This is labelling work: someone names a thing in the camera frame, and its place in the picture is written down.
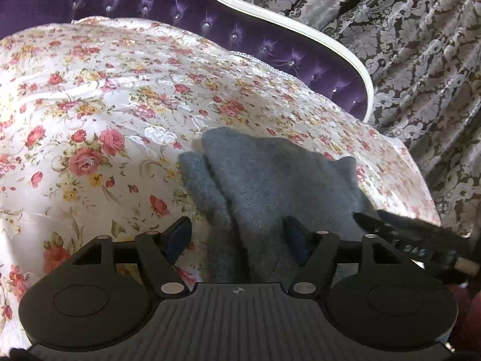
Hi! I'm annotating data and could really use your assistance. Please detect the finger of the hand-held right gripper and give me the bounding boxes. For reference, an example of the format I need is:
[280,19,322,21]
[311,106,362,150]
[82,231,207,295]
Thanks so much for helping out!
[353,211,400,242]

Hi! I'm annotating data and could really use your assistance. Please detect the grey-blue knit garment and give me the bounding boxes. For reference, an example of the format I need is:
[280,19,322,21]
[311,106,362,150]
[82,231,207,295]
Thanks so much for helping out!
[177,127,381,284]

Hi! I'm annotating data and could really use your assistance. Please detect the grey damask curtain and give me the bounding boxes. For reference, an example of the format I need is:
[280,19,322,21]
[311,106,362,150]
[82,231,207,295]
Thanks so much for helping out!
[205,0,481,238]

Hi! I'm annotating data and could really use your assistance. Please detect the floral bed blanket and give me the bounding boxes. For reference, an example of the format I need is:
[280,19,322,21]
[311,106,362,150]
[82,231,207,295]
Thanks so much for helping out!
[0,17,442,350]

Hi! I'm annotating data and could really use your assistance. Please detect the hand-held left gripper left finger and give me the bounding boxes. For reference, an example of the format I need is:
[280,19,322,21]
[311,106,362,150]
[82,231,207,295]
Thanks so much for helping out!
[71,217,193,297]

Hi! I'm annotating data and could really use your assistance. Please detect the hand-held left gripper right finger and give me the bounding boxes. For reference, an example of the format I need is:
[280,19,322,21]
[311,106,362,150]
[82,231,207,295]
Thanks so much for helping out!
[283,216,408,296]

